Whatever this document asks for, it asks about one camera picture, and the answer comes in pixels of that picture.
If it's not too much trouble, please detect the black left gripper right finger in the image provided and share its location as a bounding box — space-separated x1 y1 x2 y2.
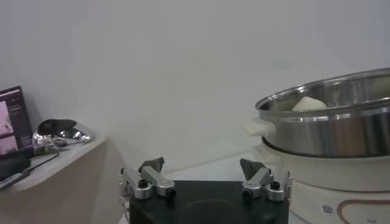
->
239 157 293 202

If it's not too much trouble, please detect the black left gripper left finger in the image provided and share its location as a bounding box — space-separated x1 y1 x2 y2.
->
118 156 177 201

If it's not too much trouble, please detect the white steamed baozi bun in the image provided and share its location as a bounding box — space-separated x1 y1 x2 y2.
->
291 96 327 112

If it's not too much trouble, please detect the stainless steel steamer basket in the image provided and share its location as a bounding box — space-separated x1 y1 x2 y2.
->
242 67 390 158

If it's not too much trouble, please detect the cream electric cooking pot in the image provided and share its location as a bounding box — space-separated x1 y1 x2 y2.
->
252 138 390 224

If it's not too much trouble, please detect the white side table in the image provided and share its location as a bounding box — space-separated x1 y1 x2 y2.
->
0 136 127 224

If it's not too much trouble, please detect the shiny chrome helmet-shaped device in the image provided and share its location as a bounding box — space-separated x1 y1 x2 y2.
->
32 118 94 156

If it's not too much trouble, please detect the thin black desk cable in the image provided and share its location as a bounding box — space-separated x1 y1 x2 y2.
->
0 151 60 190

